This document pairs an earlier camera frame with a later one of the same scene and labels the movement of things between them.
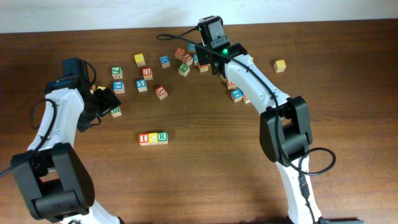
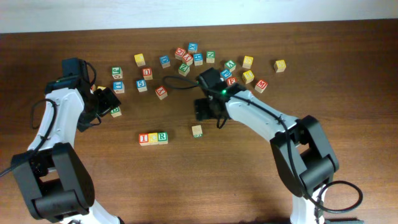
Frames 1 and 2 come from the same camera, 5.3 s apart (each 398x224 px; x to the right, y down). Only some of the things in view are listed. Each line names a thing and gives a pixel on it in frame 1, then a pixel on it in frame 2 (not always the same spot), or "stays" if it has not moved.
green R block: (163, 137) stays
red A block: (204, 68) to (197, 131)
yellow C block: (153, 138) stays
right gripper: (203, 59) to (202, 111)
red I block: (143, 139) stays
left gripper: (108, 99) stays
